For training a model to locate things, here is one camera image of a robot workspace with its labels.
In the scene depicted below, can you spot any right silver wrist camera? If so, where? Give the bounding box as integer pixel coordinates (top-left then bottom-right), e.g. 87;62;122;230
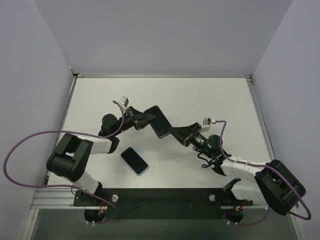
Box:
200;117;217;133

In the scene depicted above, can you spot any black phone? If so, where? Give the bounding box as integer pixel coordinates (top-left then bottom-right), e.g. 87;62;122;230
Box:
144;105;172;139

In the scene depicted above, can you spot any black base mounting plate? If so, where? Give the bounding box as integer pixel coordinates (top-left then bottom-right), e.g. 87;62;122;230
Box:
72;187;253;221

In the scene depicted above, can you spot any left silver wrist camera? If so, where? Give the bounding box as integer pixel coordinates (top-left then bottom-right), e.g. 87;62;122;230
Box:
118;96;129;108

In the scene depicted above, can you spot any phone in light blue case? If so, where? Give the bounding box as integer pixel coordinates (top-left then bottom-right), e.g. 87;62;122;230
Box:
120;147;149;176

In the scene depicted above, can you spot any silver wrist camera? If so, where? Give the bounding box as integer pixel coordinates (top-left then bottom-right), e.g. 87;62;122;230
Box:
200;117;217;133
118;96;129;108

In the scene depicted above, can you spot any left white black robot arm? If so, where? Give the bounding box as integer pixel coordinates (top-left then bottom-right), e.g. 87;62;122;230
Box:
46;106;156;206

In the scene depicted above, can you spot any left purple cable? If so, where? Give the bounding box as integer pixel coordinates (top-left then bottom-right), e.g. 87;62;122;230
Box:
2;100;126;223

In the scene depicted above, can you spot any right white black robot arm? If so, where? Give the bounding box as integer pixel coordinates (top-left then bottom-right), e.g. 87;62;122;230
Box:
170;123;306;215

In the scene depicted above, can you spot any aluminium table frame rail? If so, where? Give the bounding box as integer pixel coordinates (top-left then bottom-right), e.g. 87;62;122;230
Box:
29;72;300;211

